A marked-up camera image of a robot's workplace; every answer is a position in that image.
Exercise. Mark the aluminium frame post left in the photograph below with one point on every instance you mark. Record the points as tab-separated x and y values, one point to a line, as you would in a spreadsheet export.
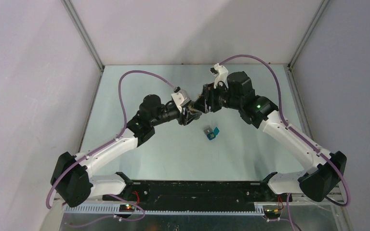
79	25

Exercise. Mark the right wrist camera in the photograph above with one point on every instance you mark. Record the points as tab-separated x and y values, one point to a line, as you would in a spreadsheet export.
220	73

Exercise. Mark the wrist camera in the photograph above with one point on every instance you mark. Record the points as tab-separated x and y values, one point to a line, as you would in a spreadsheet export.
220	73
181	99

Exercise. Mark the clear pill bottle gold lid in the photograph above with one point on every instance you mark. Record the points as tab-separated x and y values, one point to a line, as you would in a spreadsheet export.
192	111

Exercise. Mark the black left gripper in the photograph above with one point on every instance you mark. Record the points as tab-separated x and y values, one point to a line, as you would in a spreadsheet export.
188	118

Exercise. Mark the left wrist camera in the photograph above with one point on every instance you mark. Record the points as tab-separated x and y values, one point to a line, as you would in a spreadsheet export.
181	99

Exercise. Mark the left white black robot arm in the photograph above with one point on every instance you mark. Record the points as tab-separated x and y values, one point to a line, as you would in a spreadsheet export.
74	177

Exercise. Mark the aluminium frame post right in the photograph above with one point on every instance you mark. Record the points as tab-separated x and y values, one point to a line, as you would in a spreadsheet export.
308	32

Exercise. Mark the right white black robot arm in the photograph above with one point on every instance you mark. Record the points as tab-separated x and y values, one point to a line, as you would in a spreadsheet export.
321	168

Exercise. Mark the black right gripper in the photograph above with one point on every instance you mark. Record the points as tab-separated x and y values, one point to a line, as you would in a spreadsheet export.
207	99

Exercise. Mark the aluminium frame post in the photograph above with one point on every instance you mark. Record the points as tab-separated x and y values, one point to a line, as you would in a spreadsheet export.
308	32
79	25

